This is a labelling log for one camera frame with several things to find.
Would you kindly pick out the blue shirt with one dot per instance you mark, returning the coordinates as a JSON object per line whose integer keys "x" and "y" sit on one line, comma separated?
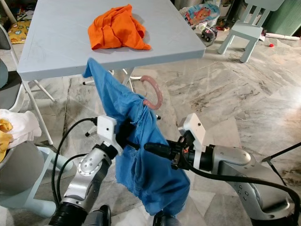
{"x": 146, "y": 179}

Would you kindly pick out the pink plastic clothes hanger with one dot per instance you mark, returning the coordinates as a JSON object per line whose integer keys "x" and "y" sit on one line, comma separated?
{"x": 158, "y": 94}

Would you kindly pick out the yellow garment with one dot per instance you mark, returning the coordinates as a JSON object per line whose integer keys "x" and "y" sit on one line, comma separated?
{"x": 5, "y": 132}

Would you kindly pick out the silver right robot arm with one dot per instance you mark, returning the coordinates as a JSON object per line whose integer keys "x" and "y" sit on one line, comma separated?
{"x": 230, "y": 157}

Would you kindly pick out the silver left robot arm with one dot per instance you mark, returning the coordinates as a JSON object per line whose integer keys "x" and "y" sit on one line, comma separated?
{"x": 82, "y": 174}

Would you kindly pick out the robot right leg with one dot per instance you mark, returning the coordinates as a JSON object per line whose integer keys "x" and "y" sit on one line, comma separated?
{"x": 167, "y": 220}

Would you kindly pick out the robot leg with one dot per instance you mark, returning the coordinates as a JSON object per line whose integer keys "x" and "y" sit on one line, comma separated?
{"x": 167, "y": 220}
{"x": 98, "y": 216}

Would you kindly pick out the robot left leg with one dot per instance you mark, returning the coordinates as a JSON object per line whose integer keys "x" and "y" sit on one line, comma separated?
{"x": 98, "y": 216}

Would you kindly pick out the black metal clothes rack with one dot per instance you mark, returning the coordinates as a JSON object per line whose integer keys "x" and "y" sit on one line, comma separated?
{"x": 282, "y": 150}

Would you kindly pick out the white garment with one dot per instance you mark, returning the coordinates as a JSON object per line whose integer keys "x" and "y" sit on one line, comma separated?
{"x": 26, "y": 125}

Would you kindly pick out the orange shirt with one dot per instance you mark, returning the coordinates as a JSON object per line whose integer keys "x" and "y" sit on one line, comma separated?
{"x": 115, "y": 30}

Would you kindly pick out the grey plastic basin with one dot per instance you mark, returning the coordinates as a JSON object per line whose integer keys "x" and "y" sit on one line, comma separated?
{"x": 21, "y": 169}

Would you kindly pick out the grey folding table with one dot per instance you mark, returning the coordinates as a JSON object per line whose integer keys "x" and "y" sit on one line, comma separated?
{"x": 56, "y": 42}

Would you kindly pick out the white grey folding chair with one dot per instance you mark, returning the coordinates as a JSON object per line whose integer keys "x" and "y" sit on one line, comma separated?
{"x": 11, "y": 96}

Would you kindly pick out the black white toy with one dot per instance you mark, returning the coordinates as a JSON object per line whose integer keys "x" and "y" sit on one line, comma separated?
{"x": 208, "y": 34}

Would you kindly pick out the light blue cushion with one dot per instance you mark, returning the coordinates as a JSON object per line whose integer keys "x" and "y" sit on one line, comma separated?
{"x": 3, "y": 74}

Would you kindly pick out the light blue child chair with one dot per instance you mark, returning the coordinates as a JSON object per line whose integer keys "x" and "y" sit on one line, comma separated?
{"x": 249, "y": 30}

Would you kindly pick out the cartoon print children bag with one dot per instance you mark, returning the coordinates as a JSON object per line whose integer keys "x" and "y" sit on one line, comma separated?
{"x": 202, "y": 13}

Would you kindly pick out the yellow patterned mat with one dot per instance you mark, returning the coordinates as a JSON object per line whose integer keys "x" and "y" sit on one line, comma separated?
{"x": 19, "y": 32}

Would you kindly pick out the white tube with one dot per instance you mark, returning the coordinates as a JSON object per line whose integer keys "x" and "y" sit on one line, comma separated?
{"x": 282, "y": 36}

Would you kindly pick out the mint green storage bin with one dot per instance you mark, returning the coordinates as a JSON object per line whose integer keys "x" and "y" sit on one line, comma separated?
{"x": 282, "y": 16}

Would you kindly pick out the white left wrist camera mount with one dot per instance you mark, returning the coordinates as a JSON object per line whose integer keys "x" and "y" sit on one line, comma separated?
{"x": 107, "y": 128}

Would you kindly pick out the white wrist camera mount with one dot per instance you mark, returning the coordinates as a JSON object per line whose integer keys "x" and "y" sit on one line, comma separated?
{"x": 193, "y": 129}
{"x": 107, "y": 128}

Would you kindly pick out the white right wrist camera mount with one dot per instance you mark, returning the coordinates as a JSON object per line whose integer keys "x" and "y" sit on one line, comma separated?
{"x": 193, "y": 129}

